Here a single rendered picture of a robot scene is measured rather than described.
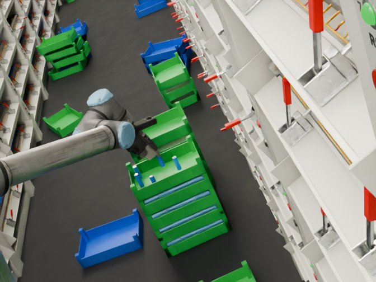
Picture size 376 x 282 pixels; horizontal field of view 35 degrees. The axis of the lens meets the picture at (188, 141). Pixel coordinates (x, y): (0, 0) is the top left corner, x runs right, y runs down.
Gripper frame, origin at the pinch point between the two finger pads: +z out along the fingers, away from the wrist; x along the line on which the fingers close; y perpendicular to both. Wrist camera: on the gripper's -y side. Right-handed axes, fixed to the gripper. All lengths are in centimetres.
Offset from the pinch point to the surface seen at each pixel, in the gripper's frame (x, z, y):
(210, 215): 7.9, 35.3, 3.7
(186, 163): -2.6, 17.1, -7.2
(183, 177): 6.3, 12.9, 0.5
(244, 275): 35, 42, 18
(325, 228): 132, -60, 29
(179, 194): 4.1, 18.7, 6.1
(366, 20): 170, -117, 42
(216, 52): 57, -46, -16
